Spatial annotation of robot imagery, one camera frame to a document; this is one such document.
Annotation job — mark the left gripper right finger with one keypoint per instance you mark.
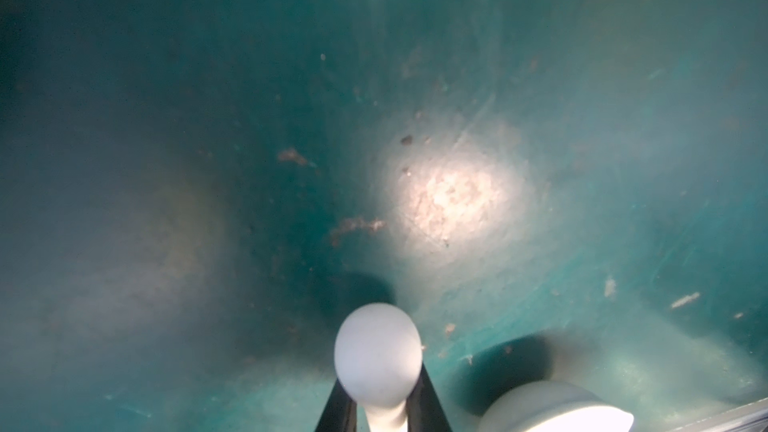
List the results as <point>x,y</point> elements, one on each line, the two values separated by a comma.
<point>423,408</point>

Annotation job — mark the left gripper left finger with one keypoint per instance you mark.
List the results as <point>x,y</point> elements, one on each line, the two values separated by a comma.
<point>339,413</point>

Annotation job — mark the white ceramic pestle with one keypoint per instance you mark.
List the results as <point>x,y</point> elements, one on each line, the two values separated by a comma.
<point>378,358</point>

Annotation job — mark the white ceramic mortar bowl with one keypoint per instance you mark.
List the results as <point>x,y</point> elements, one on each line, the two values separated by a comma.
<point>556,407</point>

